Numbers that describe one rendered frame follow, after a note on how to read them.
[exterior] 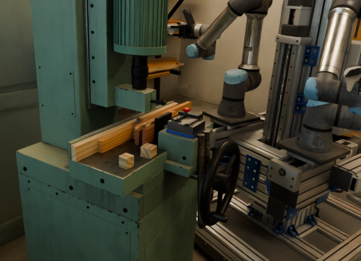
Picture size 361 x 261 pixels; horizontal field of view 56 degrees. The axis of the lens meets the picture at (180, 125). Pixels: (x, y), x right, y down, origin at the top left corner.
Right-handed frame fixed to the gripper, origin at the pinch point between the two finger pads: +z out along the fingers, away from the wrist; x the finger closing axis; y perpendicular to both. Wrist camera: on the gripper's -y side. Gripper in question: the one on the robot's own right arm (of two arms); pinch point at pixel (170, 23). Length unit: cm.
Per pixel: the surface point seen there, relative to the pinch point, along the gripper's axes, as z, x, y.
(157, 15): -67, -84, -20
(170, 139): -76, -92, 17
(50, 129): -26, -105, 23
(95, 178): -69, -117, 21
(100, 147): -62, -109, 17
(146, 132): -69, -95, 16
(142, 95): -63, -90, 6
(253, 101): 51, 225, 138
